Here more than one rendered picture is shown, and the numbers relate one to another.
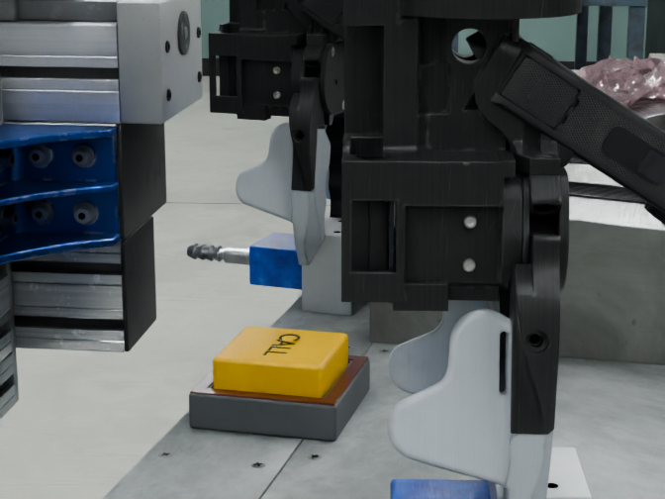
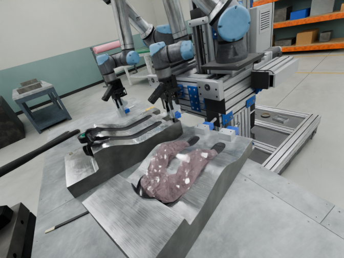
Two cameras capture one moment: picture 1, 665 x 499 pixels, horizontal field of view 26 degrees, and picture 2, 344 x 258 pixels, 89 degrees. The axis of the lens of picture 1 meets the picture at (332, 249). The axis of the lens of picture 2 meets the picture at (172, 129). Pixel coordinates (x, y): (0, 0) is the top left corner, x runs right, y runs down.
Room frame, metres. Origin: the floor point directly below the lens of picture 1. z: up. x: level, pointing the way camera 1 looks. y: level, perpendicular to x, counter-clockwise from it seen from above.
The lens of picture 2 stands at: (1.61, -0.55, 1.25)
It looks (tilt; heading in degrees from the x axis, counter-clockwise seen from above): 30 degrees down; 141
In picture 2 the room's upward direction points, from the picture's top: 15 degrees counter-clockwise
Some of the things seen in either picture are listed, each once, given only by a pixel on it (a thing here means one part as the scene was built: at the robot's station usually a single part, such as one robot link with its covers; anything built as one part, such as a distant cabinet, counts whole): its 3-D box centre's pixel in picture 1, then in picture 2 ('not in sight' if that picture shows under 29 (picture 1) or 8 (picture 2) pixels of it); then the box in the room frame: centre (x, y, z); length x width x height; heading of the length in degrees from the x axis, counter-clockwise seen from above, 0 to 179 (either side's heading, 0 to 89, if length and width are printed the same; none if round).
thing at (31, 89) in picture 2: not in sight; (39, 101); (-3.62, -0.10, 0.46); 1.90 x 0.70 x 0.92; 176
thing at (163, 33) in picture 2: not in sight; (165, 35); (0.65, 0.38, 1.20); 0.13 x 0.12 x 0.14; 0
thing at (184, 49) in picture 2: not in sight; (180, 50); (1.03, 0.09, 1.14); 0.11 x 0.11 x 0.08; 33
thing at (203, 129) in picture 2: not in sight; (208, 126); (1.21, -0.03, 0.86); 0.13 x 0.05 x 0.05; 93
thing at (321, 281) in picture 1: (274, 258); (177, 114); (0.96, 0.04, 0.83); 0.13 x 0.05 x 0.05; 70
